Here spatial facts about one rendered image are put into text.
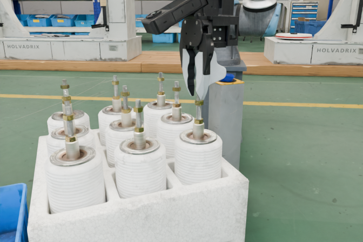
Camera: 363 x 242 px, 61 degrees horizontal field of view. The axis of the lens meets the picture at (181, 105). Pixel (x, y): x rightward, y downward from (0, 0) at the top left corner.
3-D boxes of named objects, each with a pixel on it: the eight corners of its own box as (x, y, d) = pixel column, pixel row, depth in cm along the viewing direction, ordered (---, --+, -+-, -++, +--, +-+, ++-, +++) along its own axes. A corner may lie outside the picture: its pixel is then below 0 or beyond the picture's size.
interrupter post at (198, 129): (205, 140, 61) (206, 124, 60) (194, 141, 60) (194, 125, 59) (202, 135, 63) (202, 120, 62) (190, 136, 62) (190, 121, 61)
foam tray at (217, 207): (47, 195, 86) (38, 135, 80) (177, 170, 99) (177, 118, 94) (42, 321, 51) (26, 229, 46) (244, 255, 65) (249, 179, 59)
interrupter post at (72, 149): (78, 160, 52) (76, 142, 51) (64, 161, 52) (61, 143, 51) (82, 154, 54) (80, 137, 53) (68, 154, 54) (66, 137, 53)
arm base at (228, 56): (202, 59, 129) (203, 35, 127) (239, 60, 128) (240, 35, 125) (201, 65, 115) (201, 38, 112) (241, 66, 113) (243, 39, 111)
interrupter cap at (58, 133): (79, 142, 60) (79, 139, 59) (43, 140, 61) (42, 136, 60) (95, 128, 67) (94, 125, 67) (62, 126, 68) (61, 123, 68)
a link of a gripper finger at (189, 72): (212, 93, 63) (217, 48, 59) (187, 96, 60) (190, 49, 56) (204, 88, 65) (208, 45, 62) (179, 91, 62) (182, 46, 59)
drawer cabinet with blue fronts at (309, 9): (282, 38, 621) (285, 2, 601) (306, 38, 616) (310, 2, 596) (288, 40, 565) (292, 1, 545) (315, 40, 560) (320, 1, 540)
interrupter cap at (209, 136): (222, 144, 59) (222, 140, 58) (183, 147, 57) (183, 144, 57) (210, 130, 66) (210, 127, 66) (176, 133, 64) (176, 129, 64)
